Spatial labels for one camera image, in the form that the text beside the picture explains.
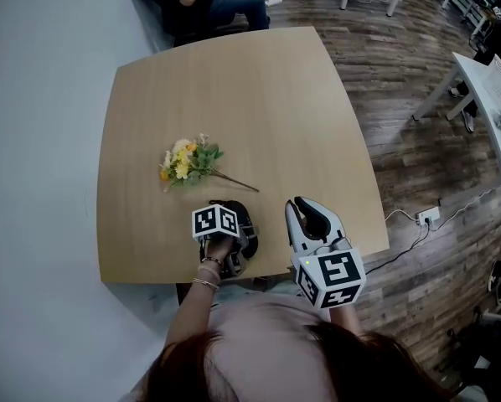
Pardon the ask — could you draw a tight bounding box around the black office chair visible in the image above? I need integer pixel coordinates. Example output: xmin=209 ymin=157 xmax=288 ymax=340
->
xmin=447 ymin=306 xmax=501 ymax=393

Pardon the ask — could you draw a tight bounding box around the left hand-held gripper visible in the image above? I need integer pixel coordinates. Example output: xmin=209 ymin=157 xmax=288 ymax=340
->
xmin=191 ymin=204 xmax=262 ymax=278

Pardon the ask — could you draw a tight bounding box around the long white table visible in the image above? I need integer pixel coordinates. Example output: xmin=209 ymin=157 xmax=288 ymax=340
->
xmin=411 ymin=51 xmax=501 ymax=192

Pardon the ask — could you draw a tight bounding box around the person's pink shirt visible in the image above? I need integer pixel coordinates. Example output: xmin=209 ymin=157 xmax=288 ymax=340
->
xmin=128 ymin=293 xmax=360 ymax=402

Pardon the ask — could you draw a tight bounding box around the person's left forearm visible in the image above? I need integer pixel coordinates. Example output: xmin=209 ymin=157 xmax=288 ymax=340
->
xmin=163 ymin=260 xmax=221 ymax=353

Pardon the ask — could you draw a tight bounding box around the gold bangle bracelet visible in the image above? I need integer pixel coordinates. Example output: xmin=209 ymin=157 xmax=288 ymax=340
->
xmin=192 ymin=276 xmax=220 ymax=291

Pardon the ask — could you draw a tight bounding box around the white power strip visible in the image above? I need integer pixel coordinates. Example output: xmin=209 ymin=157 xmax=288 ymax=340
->
xmin=416 ymin=206 xmax=442 ymax=226

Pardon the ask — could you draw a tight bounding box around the person's left hand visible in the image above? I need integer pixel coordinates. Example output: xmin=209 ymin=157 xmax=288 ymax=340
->
xmin=203 ymin=237 xmax=234 ymax=263

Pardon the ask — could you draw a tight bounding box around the black chair row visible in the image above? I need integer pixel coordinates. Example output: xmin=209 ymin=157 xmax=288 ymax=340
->
xmin=124 ymin=0 xmax=251 ymax=54

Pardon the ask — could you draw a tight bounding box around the black zippered pouch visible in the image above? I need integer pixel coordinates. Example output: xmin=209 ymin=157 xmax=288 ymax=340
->
xmin=199 ymin=199 xmax=262 ymax=267

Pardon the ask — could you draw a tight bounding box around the white cable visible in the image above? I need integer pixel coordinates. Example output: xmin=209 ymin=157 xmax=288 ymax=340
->
xmin=436 ymin=188 xmax=497 ymax=232
xmin=383 ymin=208 xmax=421 ymax=226

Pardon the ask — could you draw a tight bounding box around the yellow artificial flower bouquet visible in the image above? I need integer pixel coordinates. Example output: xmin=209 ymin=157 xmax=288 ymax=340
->
xmin=158 ymin=131 xmax=261 ymax=194

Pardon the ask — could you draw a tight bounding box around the black cable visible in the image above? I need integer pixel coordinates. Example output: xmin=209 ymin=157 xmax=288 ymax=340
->
xmin=364 ymin=222 xmax=432 ymax=276

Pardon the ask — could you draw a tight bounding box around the person's right forearm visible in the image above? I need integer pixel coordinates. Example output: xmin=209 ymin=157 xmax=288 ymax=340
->
xmin=328 ymin=302 xmax=364 ymax=338

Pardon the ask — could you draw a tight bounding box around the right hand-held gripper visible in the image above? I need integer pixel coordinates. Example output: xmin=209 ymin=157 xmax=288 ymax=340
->
xmin=284 ymin=196 xmax=367 ymax=310

